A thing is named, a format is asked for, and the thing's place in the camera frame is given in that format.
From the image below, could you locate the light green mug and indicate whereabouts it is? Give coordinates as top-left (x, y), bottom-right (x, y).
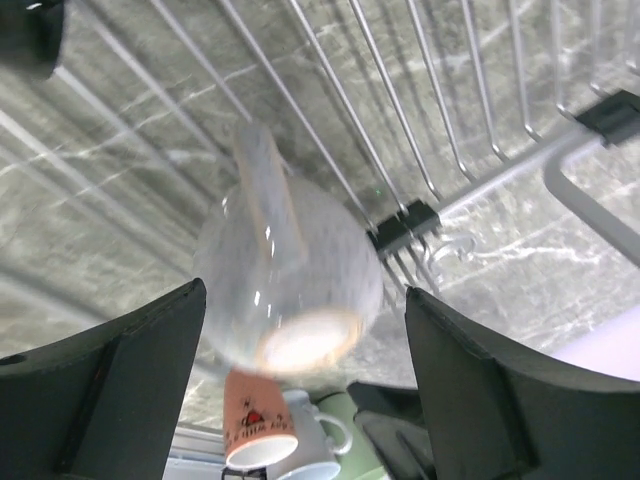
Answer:
top-left (316, 392), bottom-right (389, 480)

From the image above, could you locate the dark green mug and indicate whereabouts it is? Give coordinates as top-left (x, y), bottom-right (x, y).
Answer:
top-left (1, 0), bottom-right (66, 80)

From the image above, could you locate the silver wire dish rack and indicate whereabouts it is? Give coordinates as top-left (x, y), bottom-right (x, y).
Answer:
top-left (1, 1), bottom-right (639, 310)

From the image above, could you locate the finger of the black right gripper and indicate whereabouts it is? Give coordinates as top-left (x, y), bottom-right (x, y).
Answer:
top-left (347, 382), bottom-right (438, 480)

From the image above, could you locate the light blue mug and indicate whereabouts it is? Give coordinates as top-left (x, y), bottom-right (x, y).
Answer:
top-left (267, 389), bottom-right (353, 480)

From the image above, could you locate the pink white mug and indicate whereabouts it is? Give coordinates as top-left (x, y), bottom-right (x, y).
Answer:
top-left (223, 370), bottom-right (299, 470)

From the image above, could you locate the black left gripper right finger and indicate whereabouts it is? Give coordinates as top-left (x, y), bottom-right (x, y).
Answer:
top-left (405, 287), bottom-right (639, 479)

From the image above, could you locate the beige speckled round mug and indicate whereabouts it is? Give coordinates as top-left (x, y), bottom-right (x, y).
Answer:
top-left (193, 121), bottom-right (383, 377)

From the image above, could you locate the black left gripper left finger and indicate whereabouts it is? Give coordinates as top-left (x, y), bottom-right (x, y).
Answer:
top-left (1, 279), bottom-right (206, 479)

